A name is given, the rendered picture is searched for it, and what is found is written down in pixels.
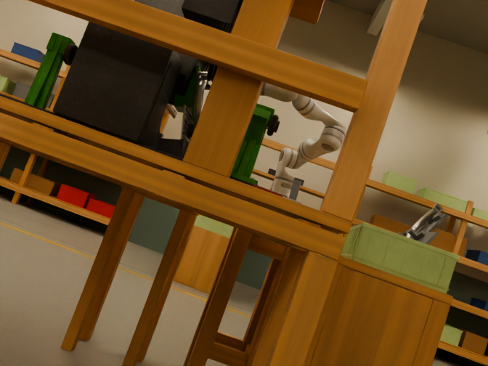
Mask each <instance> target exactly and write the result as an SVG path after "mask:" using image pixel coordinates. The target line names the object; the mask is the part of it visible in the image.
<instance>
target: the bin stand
mask: <svg viewBox="0 0 488 366"><path fill-rule="evenodd" d="M121 188H122V190H121V193H120V196H119V198H118V202H117V203H116V206H115V209H114V211H113V215H112V216H111V219H110V222H109V224H108V226H107V229H106V232H105V235H104V237H103V239H102V242H101V245H100V247H99V250H98V252H97V255H96V258H95V260H94V263H93V265H92V268H91V271H90V273H89V276H88V278H87V281H86V284H85V286H84V289H83V291H82V294H81V297H80V298H79V301H78V304H77V307H76V310H75V311H74V314H73V317H72V320H71V321H70V324H69V327H68V330H67V333H66V334H65V337H64V340H63V342H62V345H61V348H62V349H65V350H68V351H72V350H74V349H75V347H76V344H77V343H78V339H79V338H80V339H81V340H84V341H88V340H89V339H90V338H91V336H92V333H93V331H94V328H95V325H96V323H97V320H98V318H99V314H100V312H101V310H102V307H103V304H104V302H105V299H106V297H107V294H108V291H109V289H110V286H111V284H112V281H113V278H114V276H115V273H116V270H117V268H118V265H119V263H120V260H121V257H122V255H123V252H124V250H125V247H126V244H127V242H128V240H129V236H130V234H131V231H132V229H133V226H134V223H135V221H136V219H137V216H138V213H139V210H140V208H141V206H142V203H143V200H144V198H145V197H146V198H149V199H152V200H155V201H158V202H160V203H163V204H166V205H168V206H171V207H174V208H178V209H179V210H180V212H179V215H178V217H177V220H176V223H175V225H174V228H173V231H172V233H171V236H170V239H169V241H168V245H167V246H166V250H165V252H164V254H163V258H162V260H161V263H160V266H159V268H158V271H157V274H156V276H155V279H154V281H153V284H152V287H151V289H150V292H149V295H148V297H147V300H146V302H145V306H144V308H143V310H142V313H141V316H140V318H139V321H138V324H137V327H136V330H135V331H134V335H133V337H132V340H131V343H130V345H129V348H128V351H127V353H126V356H125V359H124V361H123V364H122V366H136V363H137V361H138V362H142V361H143V360H144V358H145V355H146V353H147V350H148V347H149V345H150V342H151V339H152V336H153V333H154V331H155V328H156V325H157V324H158V320H159V318H160V314H161V312H162V310H163V306H164V304H165V302H166V299H167V296H168V293H169V291H170V288H171V285H172V282H173V280H174V277H175V274H176V271H177V269H178V267H179V263H180V261H181V259H182V255H183V253H184V249H185V248H186V245H187V242H188V240H189V237H190V234H191V231H192V228H193V226H194V223H195V220H196V218H197V216H199V214H198V213H194V212H191V211H188V210H186V209H183V208H180V207H178V206H175V205H172V204H170V203H167V202H164V201H162V200H159V199H156V198H153V197H150V196H148V195H145V194H142V193H140V192H137V191H134V190H130V189H129V188H126V187H121Z"/></svg>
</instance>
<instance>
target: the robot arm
mask: <svg viewBox="0 0 488 366"><path fill-rule="evenodd" d="M199 79H203V80H207V74H202V75H200V77H199ZM260 96H268V97H271V98H273V99H277V100H279V101H283V102H292V104H293V106H294V108H295V109H296V110H297V111H298V112H299V113H300V114H301V115H302V116H303V117H305V118H307V119H309V120H314V121H322V122H323V123H324V125H325V127H324V129H323V131H322V133H321V136H320V138H319V140H318V139H315V138H309V139H307V140H305V141H303V142H302V143H301V144H300V145H299V146H298V151H297V150H292V149H290V148H287V147H284V148H283V149H282V151H281V153H280V157H279V160H278V164H277V170H276V174H275V178H274V182H273V185H272V191H274V192H277V193H280V194H282V195H285V196H288V198H289V195H290V191H291V187H292V185H293V180H294V178H293V177H292V176H291V175H290V174H289V173H288V172H287V171H286V169H285V167H287V168H291V169H297V168H300V167H301V166H302V165H304V164H305V163H307V162H309V161H310V160H313V159H315V158H317V157H319V156H321V155H324V154H326V153H331V152H335V151H336V150H338V149H339V148H340V147H341V145H342V143H343V140H344V138H345V136H346V128H345V127H344V126H343V125H342V124H341V123H340V122H338V121H337V120H336V119H335V118H334V117H332V116H331V115H329V114H328V113H326V112H325V111H324V110H323V109H322V108H320V107H319V106H318V105H317V104H316V103H315V102H314V100H313V99H312V98H310V97H306V96H304V95H301V94H297V93H295V92H292V91H289V90H287V89H283V88H280V87H278V86H274V85H271V84H268V83H266V82H264V85H263V88H262V90H261V93H260Z"/></svg>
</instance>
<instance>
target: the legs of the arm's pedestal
mask: <svg viewBox="0 0 488 366"><path fill-rule="evenodd" d="M247 249H249V250H251V251H255V252H257V253H260V254H263V255H265V256H268V257H271V258H272V260H271V262H270V265H269V268H268V270H267V274H266V277H265V279H264V282H263V285H262V287H261V291H260V293H259V297H258V299H257V302H256V305H255V307H254V310H253V314H252V315H251V319H250V322H249V324H248V327H247V330H246V332H245V336H244V339H241V338H237V337H234V336H233V335H229V334H226V333H223V332H221V331H218V329H219V326H220V323H221V319H222V317H223V315H224V311H225V309H226V307H227V303H228V300H229V297H230V295H231V292H232V289H233V287H234V284H235V281H236V279H237V275H238V272H239V270H240V267H241V264H242V262H243V259H244V256H245V252H246V251H247ZM289 250H290V247H288V246H285V245H282V244H279V243H275V242H273V241H271V240H267V239H265V238H262V237H259V236H257V235H253V234H252V233H250V232H246V231H244V230H241V229H238V228H236V227H233V230H232V233H231V235H230V238H229V241H228V243H227V247H226V249H225V252H224V255H223V257H222V260H221V263H220V265H219V269H218V271H217V273H216V277H215V279H214V282H213V285H212V287H211V291H210V293H209V295H208V299H207V302H206V305H205V307H204V310H203V313H202V315H201V318H200V321H199V323H198V326H197V329H196V331H195V334H194V337H193V340H192V343H191V345H190V349H189V351H188V353H187V357H186V359H185V361H184V365H183V366H205V365H206V362H207V359H212V360H214V361H217V362H220V363H222V364H225V365H229V366H249V364H250V362H251V358H252V356H253V353H254V350H255V348H256V344H257V341H258V339H259V336H260V333H261V329H262V327H263V325H264V321H265V319H266V316H267V312H268V311H269V307H270V304H271V302H272V298H273V296H274V294H275V290H276V287H277V284H278V282H279V279H280V275H281V273H282V270H283V267H284V265H285V261H286V258H287V256H288V253H289Z"/></svg>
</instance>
